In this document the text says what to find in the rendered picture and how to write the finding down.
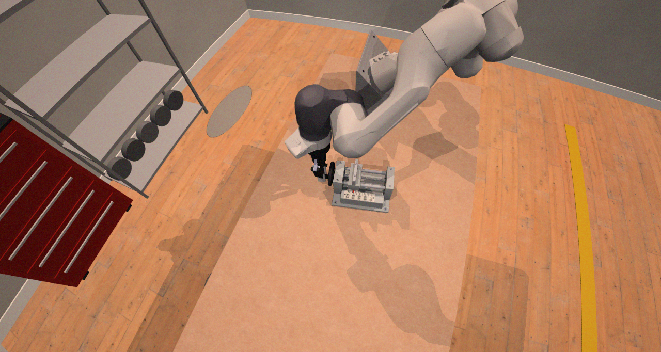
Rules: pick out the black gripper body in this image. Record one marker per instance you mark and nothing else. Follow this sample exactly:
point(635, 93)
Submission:
point(318, 153)

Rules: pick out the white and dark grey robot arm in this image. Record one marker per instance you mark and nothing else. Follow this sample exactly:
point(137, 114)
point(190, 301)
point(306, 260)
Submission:
point(460, 36)

